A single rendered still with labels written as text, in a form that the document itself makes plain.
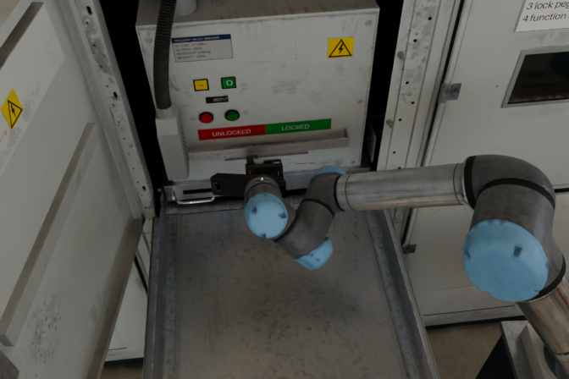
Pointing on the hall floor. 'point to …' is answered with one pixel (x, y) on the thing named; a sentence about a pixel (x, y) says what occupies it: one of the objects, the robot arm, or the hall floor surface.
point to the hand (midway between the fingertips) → (248, 165)
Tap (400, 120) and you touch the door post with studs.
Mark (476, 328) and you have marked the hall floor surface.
